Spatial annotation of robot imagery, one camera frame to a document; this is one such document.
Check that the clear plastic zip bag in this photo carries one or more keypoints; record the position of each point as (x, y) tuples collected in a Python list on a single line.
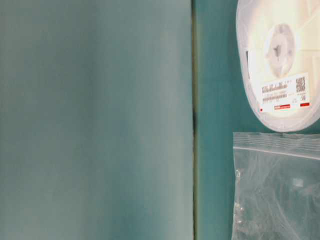
[(277, 186)]

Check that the white component reel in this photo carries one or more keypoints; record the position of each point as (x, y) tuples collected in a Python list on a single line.
[(279, 50)]

